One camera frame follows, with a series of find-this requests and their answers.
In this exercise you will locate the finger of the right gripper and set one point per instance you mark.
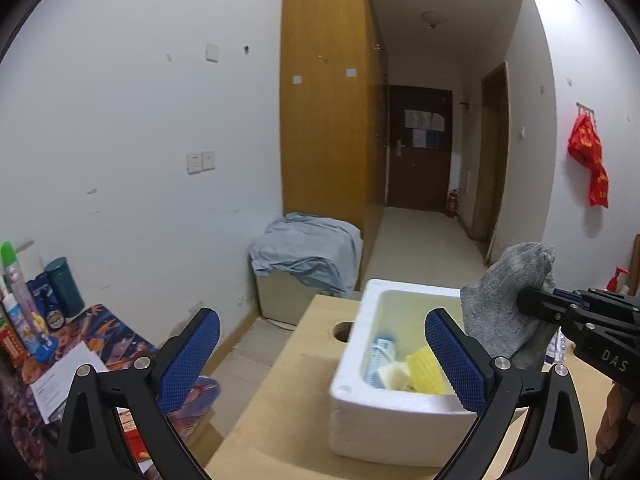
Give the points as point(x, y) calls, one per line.
point(547, 306)

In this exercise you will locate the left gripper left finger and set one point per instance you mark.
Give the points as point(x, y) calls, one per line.
point(181, 360)

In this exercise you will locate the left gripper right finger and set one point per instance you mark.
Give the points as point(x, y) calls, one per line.
point(462, 358)

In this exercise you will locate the yellow sponge cloth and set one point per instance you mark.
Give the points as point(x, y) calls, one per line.
point(425, 374)

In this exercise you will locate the grey sock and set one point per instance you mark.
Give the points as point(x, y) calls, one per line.
point(490, 312)

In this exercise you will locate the person's hand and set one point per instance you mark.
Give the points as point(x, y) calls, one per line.
point(618, 436)

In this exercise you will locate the white lotion pump bottle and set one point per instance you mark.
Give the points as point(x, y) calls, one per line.
point(617, 282)

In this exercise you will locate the orange snack packet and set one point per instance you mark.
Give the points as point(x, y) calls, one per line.
point(132, 435)

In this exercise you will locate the white foam box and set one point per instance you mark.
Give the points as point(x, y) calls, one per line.
point(386, 426)

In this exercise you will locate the small wooden cabinet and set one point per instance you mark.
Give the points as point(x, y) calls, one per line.
point(283, 298)

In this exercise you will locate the red fire extinguisher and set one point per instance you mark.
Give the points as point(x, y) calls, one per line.
point(452, 204)

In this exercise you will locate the dark teal canister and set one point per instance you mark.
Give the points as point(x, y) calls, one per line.
point(63, 284)

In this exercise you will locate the white printed paper sheet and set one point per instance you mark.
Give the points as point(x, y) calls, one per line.
point(52, 388)

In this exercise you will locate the blue box package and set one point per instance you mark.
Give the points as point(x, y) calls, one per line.
point(46, 302)

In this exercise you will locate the red hanging bag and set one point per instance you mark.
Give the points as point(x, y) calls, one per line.
point(584, 145)

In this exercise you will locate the green cap spray bottle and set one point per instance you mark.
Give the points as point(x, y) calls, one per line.
point(37, 339)

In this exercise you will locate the colourful patterned tablecloth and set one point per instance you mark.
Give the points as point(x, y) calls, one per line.
point(24, 435)

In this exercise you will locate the grey-blue draped cloth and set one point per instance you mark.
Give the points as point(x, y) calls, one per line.
point(322, 253)

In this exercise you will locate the papers on door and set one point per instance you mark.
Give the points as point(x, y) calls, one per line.
point(425, 128)

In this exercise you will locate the dark brown entrance door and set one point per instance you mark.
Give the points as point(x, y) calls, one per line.
point(420, 148)

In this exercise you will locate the ceiling lamp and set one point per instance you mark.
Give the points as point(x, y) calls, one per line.
point(434, 18)

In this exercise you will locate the wooden wardrobe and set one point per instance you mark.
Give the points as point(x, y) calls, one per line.
point(333, 113)

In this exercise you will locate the side doorway wooden frame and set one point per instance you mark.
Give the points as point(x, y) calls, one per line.
point(494, 154)

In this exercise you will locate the double wall socket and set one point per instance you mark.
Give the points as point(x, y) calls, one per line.
point(200, 162)

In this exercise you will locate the white wall switch plate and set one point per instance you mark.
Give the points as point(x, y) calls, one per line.
point(212, 53)

